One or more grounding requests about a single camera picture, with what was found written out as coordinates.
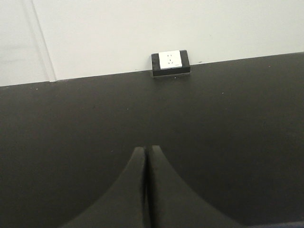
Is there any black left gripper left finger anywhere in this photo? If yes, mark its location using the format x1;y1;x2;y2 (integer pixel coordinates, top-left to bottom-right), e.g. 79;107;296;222
62;147;145;228

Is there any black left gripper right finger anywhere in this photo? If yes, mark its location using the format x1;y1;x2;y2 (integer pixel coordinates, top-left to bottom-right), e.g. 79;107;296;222
147;145;240;228

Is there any black white power socket box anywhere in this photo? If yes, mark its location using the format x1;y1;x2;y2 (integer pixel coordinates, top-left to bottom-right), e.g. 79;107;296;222
151;50;191;77

